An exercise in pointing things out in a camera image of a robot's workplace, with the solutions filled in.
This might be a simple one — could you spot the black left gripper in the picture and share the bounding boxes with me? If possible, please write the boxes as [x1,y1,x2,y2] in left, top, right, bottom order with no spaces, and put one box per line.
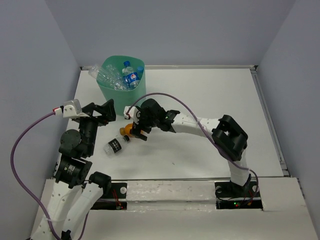
[77,98,117,155]

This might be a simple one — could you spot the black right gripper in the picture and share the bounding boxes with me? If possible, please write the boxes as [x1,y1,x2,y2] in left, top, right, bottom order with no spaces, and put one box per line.
[129,107,158,141]

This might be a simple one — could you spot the orange juice bottle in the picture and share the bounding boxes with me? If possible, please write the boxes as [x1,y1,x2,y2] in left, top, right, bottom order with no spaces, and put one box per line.
[119,123,135,138]

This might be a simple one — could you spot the clear crushed white cap bottle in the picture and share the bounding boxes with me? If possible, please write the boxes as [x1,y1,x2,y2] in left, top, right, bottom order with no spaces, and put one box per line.
[88,64,127,91]

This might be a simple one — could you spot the blue label white cap bottle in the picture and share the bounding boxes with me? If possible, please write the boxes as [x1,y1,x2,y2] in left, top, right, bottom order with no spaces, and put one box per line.
[122,75,131,89]

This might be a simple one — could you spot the Pepsi label bottle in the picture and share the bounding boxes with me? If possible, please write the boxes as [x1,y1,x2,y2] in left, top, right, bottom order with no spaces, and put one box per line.
[122,60,140,89]

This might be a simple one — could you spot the clear blue cap bottle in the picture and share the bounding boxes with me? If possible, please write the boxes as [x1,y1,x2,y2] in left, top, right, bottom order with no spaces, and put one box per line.
[136,66,144,79]

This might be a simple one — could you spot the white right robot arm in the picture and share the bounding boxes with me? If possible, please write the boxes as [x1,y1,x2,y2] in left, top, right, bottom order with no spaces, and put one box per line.
[123,98,252,196]

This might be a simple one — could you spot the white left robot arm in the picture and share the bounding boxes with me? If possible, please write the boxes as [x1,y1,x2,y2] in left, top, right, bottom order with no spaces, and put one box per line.
[31,99,116,240]

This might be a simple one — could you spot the green plastic bin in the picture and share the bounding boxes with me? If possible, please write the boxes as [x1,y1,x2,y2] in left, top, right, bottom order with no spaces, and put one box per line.
[96,55,147,116]

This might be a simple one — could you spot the small black label bottle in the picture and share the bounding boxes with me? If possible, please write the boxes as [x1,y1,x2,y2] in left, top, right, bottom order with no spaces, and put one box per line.
[103,135,130,157]

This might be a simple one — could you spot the white foam strip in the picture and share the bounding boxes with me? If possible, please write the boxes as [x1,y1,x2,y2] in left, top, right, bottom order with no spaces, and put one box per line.
[126,180,217,212]

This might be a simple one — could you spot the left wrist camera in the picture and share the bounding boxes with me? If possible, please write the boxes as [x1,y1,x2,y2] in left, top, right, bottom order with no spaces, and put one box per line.
[53,99,89,119]

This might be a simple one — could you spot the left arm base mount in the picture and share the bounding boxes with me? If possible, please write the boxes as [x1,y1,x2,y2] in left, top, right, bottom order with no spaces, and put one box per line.
[91,181,128,211]

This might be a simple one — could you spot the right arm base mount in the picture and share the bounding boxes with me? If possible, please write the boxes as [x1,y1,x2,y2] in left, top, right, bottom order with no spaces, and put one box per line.
[214,176,263,210]

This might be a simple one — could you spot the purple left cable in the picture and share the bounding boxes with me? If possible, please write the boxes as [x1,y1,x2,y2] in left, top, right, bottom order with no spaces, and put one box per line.
[10,111,88,240]

